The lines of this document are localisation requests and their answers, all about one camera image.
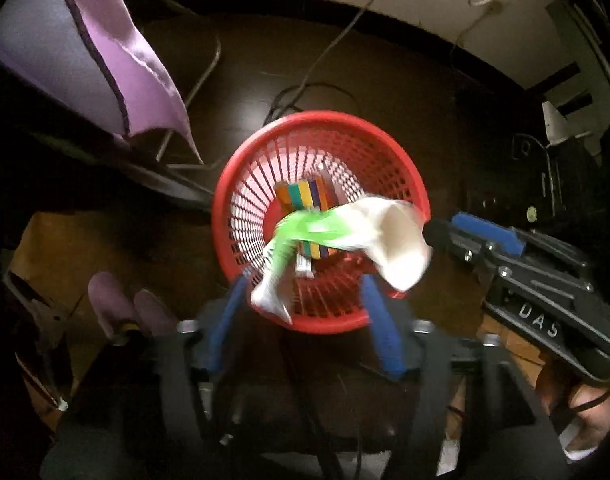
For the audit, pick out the purple garment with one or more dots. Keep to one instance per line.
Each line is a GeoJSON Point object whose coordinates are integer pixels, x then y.
{"type": "Point", "coordinates": [135, 60]}

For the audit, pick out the white green paper cup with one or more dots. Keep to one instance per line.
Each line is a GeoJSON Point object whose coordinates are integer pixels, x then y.
{"type": "Point", "coordinates": [400, 245]}

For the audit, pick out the red plastic basket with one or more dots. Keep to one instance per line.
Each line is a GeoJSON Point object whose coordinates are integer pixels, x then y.
{"type": "Point", "coordinates": [245, 160]}

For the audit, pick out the purple slipper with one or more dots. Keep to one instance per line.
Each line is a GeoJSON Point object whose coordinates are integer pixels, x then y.
{"type": "Point", "coordinates": [107, 300]}
{"type": "Point", "coordinates": [155, 312]}

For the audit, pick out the small white tube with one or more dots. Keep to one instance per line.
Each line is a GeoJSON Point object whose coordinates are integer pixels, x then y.
{"type": "Point", "coordinates": [305, 266]}

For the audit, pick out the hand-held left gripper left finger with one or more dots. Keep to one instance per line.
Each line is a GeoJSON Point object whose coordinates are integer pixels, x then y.
{"type": "Point", "coordinates": [225, 320]}

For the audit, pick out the person's right hand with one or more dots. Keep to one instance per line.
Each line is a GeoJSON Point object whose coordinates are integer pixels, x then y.
{"type": "Point", "coordinates": [595, 415]}

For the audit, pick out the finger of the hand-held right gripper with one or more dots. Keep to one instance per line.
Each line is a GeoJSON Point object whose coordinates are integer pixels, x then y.
{"type": "Point", "coordinates": [485, 231]}
{"type": "Point", "coordinates": [450, 240]}

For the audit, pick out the rainbow striped cloth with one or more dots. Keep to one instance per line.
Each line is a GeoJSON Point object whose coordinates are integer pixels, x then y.
{"type": "Point", "coordinates": [305, 194]}

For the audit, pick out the white and green sock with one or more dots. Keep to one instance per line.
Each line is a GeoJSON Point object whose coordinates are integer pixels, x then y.
{"type": "Point", "coordinates": [305, 227]}

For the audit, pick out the white plastic object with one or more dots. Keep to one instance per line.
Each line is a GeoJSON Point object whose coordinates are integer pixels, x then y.
{"type": "Point", "coordinates": [555, 120]}

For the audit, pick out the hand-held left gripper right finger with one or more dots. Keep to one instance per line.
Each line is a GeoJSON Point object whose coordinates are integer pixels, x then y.
{"type": "Point", "coordinates": [382, 330]}

